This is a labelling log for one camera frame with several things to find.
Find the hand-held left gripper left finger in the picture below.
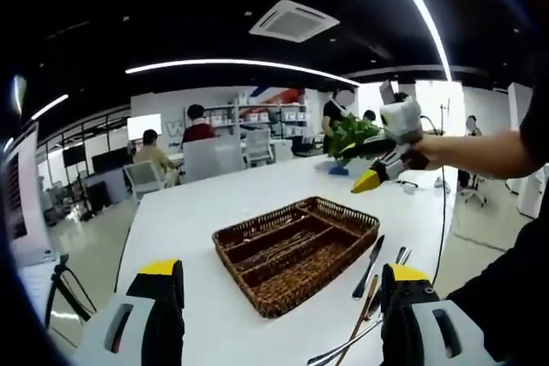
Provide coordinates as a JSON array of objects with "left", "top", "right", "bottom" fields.
[{"left": 70, "top": 258, "right": 186, "bottom": 366}]

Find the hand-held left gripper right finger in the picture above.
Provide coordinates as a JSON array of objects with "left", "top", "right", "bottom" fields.
[{"left": 371, "top": 262, "right": 501, "bottom": 366}]

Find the brown wooden chopstick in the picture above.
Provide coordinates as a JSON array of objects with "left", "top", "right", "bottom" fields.
[{"left": 333, "top": 273, "right": 380, "bottom": 366}]

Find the silver table knife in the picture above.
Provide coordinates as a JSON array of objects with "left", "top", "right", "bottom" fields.
[
  {"left": 393, "top": 246, "right": 413, "bottom": 267},
  {"left": 351, "top": 234, "right": 386, "bottom": 300}
]

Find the brown wicker storage tray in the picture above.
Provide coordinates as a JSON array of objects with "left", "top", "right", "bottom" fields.
[{"left": 212, "top": 195, "right": 382, "bottom": 320}]

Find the white storage shelf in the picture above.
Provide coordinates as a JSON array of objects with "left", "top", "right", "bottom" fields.
[{"left": 205, "top": 99, "right": 310, "bottom": 138}]

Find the person's right hand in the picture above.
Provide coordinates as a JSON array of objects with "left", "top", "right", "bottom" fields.
[{"left": 411, "top": 133, "right": 450, "bottom": 171}]

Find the green potted plant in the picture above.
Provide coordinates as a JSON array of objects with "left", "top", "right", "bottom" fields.
[{"left": 325, "top": 111, "right": 389, "bottom": 172}]

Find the black studio light stand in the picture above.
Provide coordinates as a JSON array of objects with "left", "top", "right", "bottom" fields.
[{"left": 379, "top": 80, "right": 402, "bottom": 105}]

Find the long ceiling light strip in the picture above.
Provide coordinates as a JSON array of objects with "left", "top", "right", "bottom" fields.
[
  {"left": 124, "top": 58, "right": 361, "bottom": 87},
  {"left": 377, "top": 0, "right": 452, "bottom": 82}
]

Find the person in black clothes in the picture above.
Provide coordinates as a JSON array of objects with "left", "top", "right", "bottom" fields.
[{"left": 445, "top": 78, "right": 549, "bottom": 363}]

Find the black tripod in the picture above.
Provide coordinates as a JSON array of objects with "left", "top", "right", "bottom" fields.
[{"left": 45, "top": 254, "right": 98, "bottom": 324}]

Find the white mesh office chair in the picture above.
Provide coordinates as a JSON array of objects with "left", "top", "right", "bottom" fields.
[
  {"left": 124, "top": 159, "right": 166, "bottom": 202},
  {"left": 244, "top": 128, "right": 274, "bottom": 168}
]

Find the white ceiling air vent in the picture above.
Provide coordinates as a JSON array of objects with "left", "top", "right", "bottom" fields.
[{"left": 248, "top": 0, "right": 341, "bottom": 44}]

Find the black monitor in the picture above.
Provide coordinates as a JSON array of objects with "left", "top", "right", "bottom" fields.
[{"left": 92, "top": 147, "right": 132, "bottom": 174}]

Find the white desk partition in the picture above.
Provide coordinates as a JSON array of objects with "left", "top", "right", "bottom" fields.
[{"left": 182, "top": 138, "right": 245, "bottom": 185}]

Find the dark display panel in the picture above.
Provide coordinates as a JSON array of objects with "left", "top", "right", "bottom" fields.
[{"left": 2, "top": 155, "right": 27, "bottom": 238}]

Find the white lit monitor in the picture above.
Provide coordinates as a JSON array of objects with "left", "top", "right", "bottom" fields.
[{"left": 127, "top": 112, "right": 163, "bottom": 142}]

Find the short ceiling light strip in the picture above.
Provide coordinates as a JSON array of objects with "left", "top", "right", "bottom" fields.
[{"left": 32, "top": 93, "right": 69, "bottom": 121}]

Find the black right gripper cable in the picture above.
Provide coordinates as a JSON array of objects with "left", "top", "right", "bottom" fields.
[{"left": 431, "top": 166, "right": 448, "bottom": 288}]

